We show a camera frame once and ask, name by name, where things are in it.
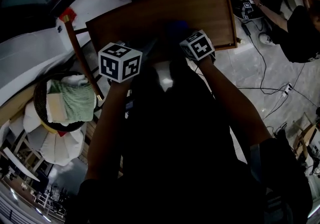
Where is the person's black clothing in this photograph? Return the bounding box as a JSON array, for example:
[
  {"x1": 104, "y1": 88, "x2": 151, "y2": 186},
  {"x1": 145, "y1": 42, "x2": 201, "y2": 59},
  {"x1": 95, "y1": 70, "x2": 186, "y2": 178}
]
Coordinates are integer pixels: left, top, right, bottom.
[{"x1": 63, "y1": 59, "x2": 313, "y2": 224}]

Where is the black bag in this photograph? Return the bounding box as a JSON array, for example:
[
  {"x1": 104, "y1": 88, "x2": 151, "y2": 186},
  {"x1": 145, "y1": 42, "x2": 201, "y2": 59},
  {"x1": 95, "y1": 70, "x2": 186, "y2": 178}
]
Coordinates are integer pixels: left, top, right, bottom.
[{"x1": 273, "y1": 128, "x2": 296, "y2": 149}]

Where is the red packet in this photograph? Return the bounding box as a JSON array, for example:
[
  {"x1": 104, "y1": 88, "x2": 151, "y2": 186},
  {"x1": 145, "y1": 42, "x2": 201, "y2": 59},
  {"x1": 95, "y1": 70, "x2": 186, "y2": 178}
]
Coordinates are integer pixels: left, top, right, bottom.
[{"x1": 59, "y1": 7, "x2": 77, "y2": 23}]

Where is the black power cable with adapter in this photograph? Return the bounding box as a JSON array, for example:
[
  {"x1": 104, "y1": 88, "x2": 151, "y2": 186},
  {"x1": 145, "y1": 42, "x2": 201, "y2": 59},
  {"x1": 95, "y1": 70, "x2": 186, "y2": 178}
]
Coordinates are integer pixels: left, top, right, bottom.
[{"x1": 237, "y1": 19, "x2": 287, "y2": 95}]

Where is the white flower cushion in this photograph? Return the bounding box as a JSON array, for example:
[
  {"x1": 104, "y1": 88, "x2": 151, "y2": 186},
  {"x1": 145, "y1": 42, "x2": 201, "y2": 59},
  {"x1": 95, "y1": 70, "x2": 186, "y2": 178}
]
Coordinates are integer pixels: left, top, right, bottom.
[{"x1": 8, "y1": 100, "x2": 87, "y2": 166}]

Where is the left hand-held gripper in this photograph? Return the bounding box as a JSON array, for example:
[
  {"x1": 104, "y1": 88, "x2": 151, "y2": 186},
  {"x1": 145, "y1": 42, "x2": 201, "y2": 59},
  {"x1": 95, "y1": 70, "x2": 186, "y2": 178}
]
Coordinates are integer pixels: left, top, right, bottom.
[{"x1": 98, "y1": 40, "x2": 151, "y2": 83}]

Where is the person's left forearm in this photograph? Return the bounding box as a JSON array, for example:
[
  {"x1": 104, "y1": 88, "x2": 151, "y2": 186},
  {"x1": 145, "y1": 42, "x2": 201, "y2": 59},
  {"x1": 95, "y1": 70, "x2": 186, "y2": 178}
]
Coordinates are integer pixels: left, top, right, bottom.
[{"x1": 84, "y1": 80, "x2": 131, "y2": 181}]

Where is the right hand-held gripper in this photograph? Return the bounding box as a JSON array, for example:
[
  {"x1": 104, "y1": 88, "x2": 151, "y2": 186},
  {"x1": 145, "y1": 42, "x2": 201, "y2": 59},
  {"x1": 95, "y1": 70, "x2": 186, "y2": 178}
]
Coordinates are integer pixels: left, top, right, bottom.
[{"x1": 179, "y1": 29, "x2": 216, "y2": 62}]

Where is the cardboard box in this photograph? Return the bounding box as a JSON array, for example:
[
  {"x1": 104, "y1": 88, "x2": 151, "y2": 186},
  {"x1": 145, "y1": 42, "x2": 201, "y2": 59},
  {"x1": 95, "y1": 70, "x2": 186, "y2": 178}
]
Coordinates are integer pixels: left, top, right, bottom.
[{"x1": 292, "y1": 123, "x2": 320, "y2": 159}]

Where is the white power strip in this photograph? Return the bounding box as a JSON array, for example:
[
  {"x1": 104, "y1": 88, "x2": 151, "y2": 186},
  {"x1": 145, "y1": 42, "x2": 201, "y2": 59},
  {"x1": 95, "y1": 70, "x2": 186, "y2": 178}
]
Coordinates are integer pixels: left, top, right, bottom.
[{"x1": 282, "y1": 83, "x2": 293, "y2": 98}]

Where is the green knitted blanket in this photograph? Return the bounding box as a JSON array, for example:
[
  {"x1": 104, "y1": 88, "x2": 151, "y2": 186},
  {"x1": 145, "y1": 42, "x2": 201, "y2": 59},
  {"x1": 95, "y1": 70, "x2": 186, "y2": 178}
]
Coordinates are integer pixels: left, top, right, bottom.
[{"x1": 48, "y1": 79, "x2": 97, "y2": 123}]

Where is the blue cloth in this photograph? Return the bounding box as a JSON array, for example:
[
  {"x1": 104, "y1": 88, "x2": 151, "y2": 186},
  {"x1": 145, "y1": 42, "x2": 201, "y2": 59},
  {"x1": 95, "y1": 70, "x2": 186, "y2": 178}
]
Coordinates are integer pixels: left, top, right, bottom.
[{"x1": 164, "y1": 20, "x2": 190, "y2": 41}]

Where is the black wicker basket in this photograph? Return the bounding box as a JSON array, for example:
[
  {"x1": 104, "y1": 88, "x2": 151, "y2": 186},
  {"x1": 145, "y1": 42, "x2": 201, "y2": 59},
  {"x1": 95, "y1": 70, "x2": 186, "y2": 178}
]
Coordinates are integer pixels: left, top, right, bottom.
[{"x1": 33, "y1": 72, "x2": 100, "y2": 133}]

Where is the person's right forearm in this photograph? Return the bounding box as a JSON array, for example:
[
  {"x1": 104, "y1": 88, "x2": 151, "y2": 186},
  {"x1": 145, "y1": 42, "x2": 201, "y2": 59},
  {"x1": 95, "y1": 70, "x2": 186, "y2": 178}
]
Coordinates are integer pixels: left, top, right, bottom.
[{"x1": 198, "y1": 57, "x2": 272, "y2": 144}]

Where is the brown cardboard sheet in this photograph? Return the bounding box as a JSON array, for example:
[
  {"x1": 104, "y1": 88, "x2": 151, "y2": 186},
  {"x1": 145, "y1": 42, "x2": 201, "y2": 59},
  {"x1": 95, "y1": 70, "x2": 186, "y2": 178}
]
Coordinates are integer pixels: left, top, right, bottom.
[{"x1": 0, "y1": 85, "x2": 37, "y2": 128}]

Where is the beige book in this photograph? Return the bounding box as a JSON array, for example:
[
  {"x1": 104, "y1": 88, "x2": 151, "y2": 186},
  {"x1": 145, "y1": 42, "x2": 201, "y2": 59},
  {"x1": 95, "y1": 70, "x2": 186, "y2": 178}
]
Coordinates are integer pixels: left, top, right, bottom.
[{"x1": 47, "y1": 93, "x2": 68, "y2": 121}]

